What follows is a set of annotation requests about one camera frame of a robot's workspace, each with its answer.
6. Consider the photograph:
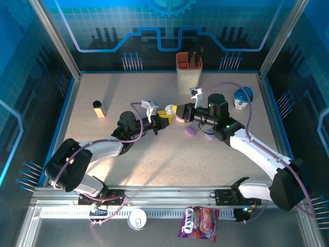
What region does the white cup blue lid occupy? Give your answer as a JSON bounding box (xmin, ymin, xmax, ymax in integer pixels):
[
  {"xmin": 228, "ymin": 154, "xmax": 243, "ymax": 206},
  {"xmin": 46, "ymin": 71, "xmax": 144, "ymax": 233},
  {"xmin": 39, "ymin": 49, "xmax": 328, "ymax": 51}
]
[{"xmin": 233, "ymin": 86, "xmax": 254, "ymax": 111}]

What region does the wooden bottle black cap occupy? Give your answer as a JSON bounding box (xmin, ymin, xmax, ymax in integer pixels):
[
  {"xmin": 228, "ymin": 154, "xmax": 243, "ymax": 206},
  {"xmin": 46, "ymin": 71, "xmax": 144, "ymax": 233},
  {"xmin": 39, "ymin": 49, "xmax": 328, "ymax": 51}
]
[{"xmin": 93, "ymin": 100, "xmax": 107, "ymax": 119}]

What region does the beige utensil holder orange top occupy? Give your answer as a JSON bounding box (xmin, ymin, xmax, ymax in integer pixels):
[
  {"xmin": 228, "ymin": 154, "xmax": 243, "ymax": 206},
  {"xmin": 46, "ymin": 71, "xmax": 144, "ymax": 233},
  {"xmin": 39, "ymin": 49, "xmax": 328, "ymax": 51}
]
[{"xmin": 175, "ymin": 52, "xmax": 204, "ymax": 95}]

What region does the purple candy bag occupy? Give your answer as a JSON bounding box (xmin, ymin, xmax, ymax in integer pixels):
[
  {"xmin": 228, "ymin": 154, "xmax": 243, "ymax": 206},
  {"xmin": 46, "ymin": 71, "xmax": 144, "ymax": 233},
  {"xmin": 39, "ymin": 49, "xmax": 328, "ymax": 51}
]
[{"xmin": 178, "ymin": 206, "xmax": 221, "ymax": 243}]

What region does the black control box green light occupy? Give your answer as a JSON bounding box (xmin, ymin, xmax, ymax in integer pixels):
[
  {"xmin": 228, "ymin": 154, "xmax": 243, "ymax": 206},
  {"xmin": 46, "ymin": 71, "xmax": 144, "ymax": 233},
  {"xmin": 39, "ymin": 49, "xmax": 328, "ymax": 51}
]
[{"xmin": 233, "ymin": 207, "xmax": 255, "ymax": 225}]

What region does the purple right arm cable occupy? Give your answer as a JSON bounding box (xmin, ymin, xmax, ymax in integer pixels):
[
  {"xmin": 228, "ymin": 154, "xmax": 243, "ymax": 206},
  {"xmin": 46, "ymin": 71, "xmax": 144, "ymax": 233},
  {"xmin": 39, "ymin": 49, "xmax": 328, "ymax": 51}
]
[{"xmin": 202, "ymin": 81, "xmax": 317, "ymax": 224}]

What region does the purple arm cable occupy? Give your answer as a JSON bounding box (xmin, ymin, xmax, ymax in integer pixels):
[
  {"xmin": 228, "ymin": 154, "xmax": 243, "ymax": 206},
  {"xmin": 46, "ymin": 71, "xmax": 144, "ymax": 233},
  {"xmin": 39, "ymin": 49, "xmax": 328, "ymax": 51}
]
[
  {"xmin": 52, "ymin": 101, "xmax": 144, "ymax": 227},
  {"xmin": 202, "ymin": 81, "xmax": 317, "ymax": 224}
]

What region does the black knife handle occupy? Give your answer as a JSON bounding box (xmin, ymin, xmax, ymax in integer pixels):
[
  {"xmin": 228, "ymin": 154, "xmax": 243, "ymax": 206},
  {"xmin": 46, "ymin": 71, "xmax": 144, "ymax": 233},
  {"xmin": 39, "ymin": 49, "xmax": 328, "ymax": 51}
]
[{"xmin": 196, "ymin": 46, "xmax": 205, "ymax": 68}]

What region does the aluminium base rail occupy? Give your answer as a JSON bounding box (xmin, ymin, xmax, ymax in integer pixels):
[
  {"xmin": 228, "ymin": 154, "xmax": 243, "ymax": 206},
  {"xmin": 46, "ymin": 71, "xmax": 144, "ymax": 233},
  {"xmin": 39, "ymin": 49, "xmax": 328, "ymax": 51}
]
[{"xmin": 30, "ymin": 185, "xmax": 309, "ymax": 206}]

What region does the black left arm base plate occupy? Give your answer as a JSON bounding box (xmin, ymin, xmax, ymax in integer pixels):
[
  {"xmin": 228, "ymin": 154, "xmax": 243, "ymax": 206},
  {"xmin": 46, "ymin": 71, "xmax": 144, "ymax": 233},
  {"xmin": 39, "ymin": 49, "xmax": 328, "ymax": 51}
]
[{"xmin": 78, "ymin": 189, "xmax": 127, "ymax": 206}]

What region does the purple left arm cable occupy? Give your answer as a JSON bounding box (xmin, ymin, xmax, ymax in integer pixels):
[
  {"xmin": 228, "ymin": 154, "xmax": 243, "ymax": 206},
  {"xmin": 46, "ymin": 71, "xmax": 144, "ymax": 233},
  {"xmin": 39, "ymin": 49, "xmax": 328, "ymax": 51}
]
[{"xmin": 52, "ymin": 101, "xmax": 144, "ymax": 227}]

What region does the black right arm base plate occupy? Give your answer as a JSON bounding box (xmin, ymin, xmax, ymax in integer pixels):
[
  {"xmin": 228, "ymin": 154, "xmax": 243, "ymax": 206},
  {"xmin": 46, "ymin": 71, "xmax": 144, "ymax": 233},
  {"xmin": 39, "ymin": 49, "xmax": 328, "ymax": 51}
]
[{"xmin": 214, "ymin": 189, "xmax": 262, "ymax": 206}]

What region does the white slotted cable duct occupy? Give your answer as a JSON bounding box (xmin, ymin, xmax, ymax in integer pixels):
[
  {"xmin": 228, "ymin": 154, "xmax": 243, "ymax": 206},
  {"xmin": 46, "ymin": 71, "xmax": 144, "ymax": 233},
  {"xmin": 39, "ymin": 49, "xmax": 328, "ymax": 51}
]
[{"xmin": 40, "ymin": 208, "xmax": 236, "ymax": 220}]

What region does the aluminium frame post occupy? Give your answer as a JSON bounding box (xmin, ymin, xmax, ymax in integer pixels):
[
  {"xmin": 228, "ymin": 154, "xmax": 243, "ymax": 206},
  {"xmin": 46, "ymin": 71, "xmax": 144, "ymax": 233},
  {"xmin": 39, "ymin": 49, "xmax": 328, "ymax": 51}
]
[
  {"xmin": 28, "ymin": 0, "xmax": 83, "ymax": 80},
  {"xmin": 258, "ymin": 0, "xmax": 309, "ymax": 80}
]

